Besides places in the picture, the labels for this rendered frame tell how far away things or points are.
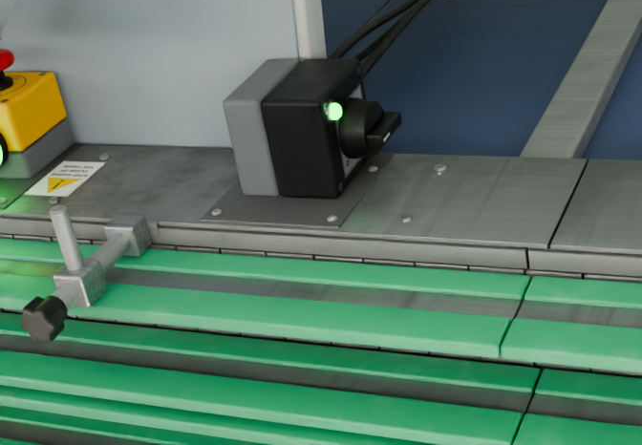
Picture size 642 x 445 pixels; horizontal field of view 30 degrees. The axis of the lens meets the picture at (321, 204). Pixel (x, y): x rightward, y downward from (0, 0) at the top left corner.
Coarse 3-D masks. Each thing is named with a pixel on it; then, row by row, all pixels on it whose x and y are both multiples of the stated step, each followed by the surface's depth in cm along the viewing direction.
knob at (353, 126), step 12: (348, 108) 86; (360, 108) 86; (372, 108) 86; (348, 120) 86; (360, 120) 86; (372, 120) 86; (384, 120) 87; (396, 120) 88; (348, 132) 86; (360, 132) 86; (372, 132) 86; (384, 132) 86; (348, 144) 86; (360, 144) 86; (372, 144) 86; (384, 144) 86; (348, 156) 87; (360, 156) 87; (372, 156) 87
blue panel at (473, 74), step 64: (384, 0) 131; (448, 0) 128; (512, 0) 124; (576, 0) 121; (384, 64) 115; (448, 64) 112; (512, 64) 109; (640, 64) 104; (448, 128) 100; (512, 128) 97; (640, 128) 93
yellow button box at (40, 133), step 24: (24, 72) 103; (48, 72) 102; (0, 96) 99; (24, 96) 99; (48, 96) 101; (0, 120) 98; (24, 120) 99; (48, 120) 102; (24, 144) 99; (48, 144) 102; (72, 144) 105; (0, 168) 101; (24, 168) 99
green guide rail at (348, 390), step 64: (0, 320) 99; (64, 320) 97; (0, 384) 92; (64, 384) 89; (128, 384) 88; (192, 384) 86; (256, 384) 85; (320, 384) 84; (384, 384) 83; (448, 384) 81; (512, 384) 80; (576, 384) 79; (640, 384) 77
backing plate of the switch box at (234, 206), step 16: (368, 160) 92; (384, 160) 91; (368, 176) 90; (240, 192) 91; (352, 192) 88; (224, 208) 89; (240, 208) 88; (256, 208) 88; (272, 208) 88; (288, 208) 87; (304, 208) 87; (320, 208) 86; (336, 208) 86; (352, 208) 85; (272, 224) 86; (288, 224) 85; (304, 224) 85; (320, 224) 84; (336, 224) 84
